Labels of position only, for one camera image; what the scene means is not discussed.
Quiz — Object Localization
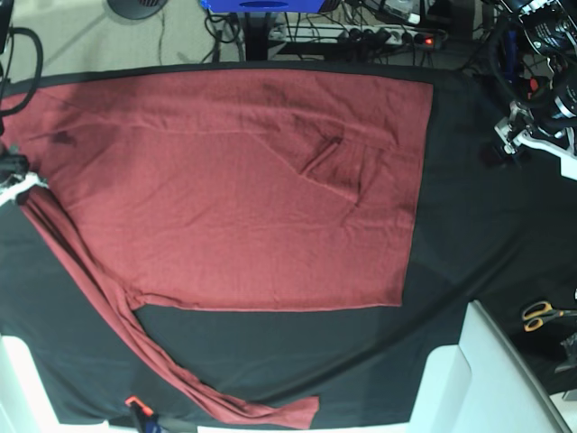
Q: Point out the white power strip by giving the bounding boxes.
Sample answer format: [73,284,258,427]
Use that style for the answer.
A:
[347,26,415,47]

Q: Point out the yellow handled scissors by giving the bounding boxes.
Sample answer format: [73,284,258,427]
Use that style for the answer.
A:
[521,300,576,333]

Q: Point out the black table cloth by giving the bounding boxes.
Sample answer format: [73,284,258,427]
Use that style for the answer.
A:
[1,67,576,428]

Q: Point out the blue box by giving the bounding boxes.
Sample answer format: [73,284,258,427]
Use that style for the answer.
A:
[199,0,325,14]

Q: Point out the black round lamp base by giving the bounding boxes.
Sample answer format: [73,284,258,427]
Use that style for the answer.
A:
[106,0,168,21]

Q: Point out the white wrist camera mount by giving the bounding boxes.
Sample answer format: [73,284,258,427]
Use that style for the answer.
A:
[560,156,577,180]

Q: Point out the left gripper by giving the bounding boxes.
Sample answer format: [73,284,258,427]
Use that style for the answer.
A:
[481,101,576,167]

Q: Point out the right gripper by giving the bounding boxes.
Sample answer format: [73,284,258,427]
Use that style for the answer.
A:
[1,144,48,206]

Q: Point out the blue clamp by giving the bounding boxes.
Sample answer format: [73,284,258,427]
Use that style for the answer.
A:
[124,396,164,433]

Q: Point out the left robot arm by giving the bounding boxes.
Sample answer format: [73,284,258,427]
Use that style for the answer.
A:
[485,1,576,179]

